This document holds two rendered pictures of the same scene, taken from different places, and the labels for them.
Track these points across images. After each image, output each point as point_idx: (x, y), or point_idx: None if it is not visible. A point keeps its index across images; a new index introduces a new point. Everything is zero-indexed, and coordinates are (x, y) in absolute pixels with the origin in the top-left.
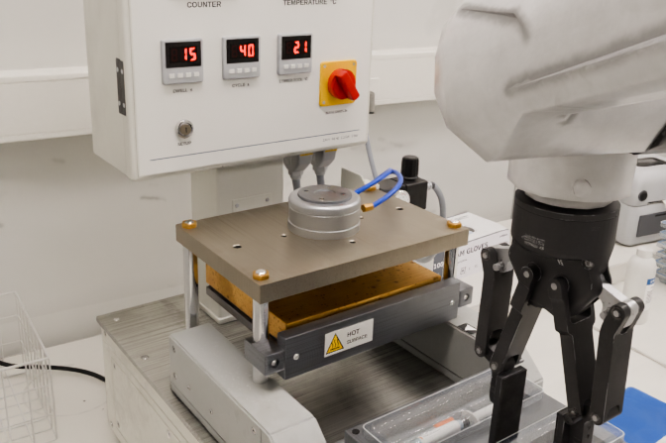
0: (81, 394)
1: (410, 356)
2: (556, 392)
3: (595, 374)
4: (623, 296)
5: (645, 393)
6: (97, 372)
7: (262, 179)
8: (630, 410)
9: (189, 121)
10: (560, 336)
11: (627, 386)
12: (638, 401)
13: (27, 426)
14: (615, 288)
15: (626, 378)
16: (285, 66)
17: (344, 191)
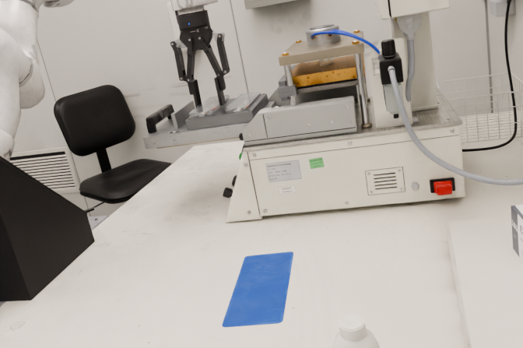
0: (484, 147)
1: None
2: (321, 279)
3: (184, 63)
4: (175, 40)
5: (265, 323)
6: (507, 149)
7: (392, 28)
8: (264, 301)
9: None
10: (194, 55)
11: (284, 321)
12: (265, 312)
13: (463, 138)
14: (177, 39)
15: (291, 328)
16: None
17: (317, 27)
